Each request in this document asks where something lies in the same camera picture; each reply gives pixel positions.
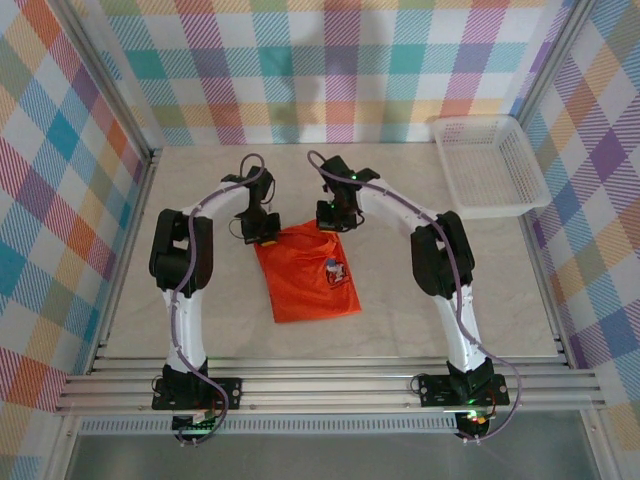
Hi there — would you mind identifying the aluminium side rail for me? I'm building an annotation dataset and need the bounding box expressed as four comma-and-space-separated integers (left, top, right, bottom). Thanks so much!
87, 147, 164, 374
517, 214, 576, 371

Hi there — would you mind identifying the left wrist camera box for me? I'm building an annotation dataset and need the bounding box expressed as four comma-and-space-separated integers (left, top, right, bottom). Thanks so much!
245, 167, 276, 202

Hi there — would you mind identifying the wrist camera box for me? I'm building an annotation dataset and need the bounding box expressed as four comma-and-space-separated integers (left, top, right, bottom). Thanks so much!
318, 156, 352, 190
245, 167, 276, 202

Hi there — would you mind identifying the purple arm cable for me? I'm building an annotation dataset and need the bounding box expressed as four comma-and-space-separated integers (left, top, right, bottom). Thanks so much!
305, 148, 526, 444
169, 152, 269, 446

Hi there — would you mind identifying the orange printed t-shirt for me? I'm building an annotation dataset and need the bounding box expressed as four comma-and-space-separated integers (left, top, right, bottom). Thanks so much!
254, 222, 362, 324

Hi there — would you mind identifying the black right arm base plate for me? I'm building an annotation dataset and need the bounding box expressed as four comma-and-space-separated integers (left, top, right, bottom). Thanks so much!
418, 373, 510, 407

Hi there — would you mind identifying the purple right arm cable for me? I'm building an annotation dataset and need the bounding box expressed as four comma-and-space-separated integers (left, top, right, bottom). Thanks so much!
305, 148, 526, 444

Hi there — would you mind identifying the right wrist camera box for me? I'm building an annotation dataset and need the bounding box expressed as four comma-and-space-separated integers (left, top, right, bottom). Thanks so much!
318, 156, 352, 190

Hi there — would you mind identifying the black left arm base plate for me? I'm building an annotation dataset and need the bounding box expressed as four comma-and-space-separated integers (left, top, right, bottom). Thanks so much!
151, 377, 244, 412

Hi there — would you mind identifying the aluminium frame rail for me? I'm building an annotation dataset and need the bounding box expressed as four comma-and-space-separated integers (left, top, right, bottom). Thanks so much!
54, 357, 609, 414

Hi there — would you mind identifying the white plastic mesh basket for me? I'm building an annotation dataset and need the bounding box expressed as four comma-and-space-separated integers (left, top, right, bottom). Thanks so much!
430, 114, 553, 220

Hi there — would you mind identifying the aluminium frame post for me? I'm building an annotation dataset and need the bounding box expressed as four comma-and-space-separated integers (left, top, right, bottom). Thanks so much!
513, 0, 600, 129
47, 0, 162, 161

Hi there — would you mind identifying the slotted grey cable duct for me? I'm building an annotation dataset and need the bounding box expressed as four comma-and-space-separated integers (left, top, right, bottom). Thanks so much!
79, 418, 459, 435

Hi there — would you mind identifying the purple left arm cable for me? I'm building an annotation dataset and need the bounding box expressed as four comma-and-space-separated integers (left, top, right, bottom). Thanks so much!
169, 152, 269, 446

